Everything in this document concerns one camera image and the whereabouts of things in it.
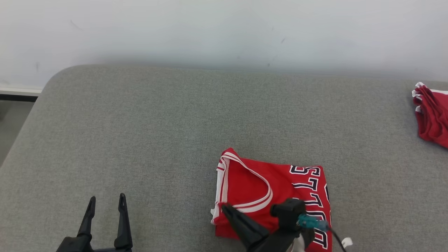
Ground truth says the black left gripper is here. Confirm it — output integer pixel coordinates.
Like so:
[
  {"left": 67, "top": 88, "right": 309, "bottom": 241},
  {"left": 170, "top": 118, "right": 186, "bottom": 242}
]
[{"left": 56, "top": 193, "right": 133, "bottom": 252}]

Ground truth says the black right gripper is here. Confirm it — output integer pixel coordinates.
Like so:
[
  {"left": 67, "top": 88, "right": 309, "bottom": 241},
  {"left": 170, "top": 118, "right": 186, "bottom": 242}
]
[{"left": 221, "top": 204, "right": 298, "bottom": 252}]

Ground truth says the red basketball jersey white trim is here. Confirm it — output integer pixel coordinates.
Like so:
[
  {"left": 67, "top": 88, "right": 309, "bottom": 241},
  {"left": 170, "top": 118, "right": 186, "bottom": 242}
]
[{"left": 211, "top": 147, "right": 332, "bottom": 252}]

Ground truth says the red shorts white stripe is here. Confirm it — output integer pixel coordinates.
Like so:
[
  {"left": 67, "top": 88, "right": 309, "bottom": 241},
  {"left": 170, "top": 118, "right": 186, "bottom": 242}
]
[{"left": 412, "top": 82, "right": 448, "bottom": 149}]

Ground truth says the white black skirting board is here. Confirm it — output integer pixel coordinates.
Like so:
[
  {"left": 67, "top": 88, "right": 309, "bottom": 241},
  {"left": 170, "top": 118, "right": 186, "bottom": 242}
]
[{"left": 0, "top": 87, "right": 43, "bottom": 103}]

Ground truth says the right teal plug black cable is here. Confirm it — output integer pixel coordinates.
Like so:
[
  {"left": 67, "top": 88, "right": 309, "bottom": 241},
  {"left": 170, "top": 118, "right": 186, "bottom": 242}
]
[{"left": 297, "top": 214, "right": 353, "bottom": 252}]

